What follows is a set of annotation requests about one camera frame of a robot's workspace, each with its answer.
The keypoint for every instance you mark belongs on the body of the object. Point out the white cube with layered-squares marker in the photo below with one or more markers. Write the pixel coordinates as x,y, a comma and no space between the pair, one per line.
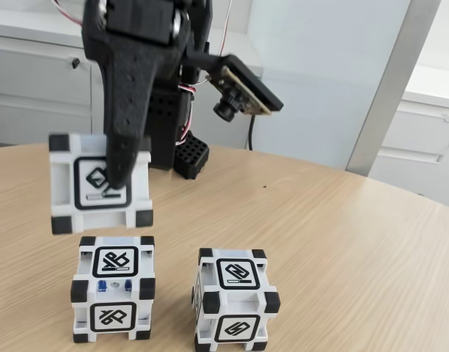
85,212

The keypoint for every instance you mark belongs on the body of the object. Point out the white cube with S-shaped marker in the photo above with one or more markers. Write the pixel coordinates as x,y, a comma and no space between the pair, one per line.
235,297

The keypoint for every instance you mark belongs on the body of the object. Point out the black cabinet key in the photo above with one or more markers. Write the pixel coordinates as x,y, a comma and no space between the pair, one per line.
76,63

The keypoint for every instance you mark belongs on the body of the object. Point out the white cabinet with drawers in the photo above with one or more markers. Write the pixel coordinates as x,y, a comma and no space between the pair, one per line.
37,95

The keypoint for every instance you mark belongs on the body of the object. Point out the white cube with blue LEDs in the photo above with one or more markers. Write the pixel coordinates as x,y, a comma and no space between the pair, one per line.
112,289

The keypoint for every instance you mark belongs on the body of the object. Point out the white low cabinet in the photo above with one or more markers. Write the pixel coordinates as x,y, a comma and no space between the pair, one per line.
411,146

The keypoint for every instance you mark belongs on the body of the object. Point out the black camera module on bracket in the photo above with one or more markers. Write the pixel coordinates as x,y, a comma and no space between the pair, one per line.
246,88

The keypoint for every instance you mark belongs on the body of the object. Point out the grey metal partition post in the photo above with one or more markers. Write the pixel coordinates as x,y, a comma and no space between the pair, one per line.
393,84

